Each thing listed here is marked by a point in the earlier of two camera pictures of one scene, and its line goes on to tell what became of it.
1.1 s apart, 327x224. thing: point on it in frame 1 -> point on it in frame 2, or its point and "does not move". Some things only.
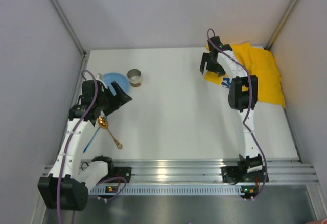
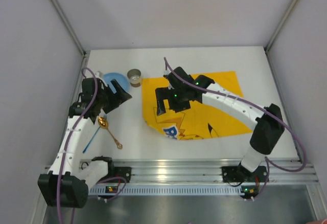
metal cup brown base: x=134 y=75 does not move
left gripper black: x=113 y=101 does not move
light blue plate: x=121 y=81 does not move
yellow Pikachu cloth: x=260 y=64 -> x=202 y=119
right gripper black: x=211 y=62 -> x=165 y=94
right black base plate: x=232 y=174 does not move
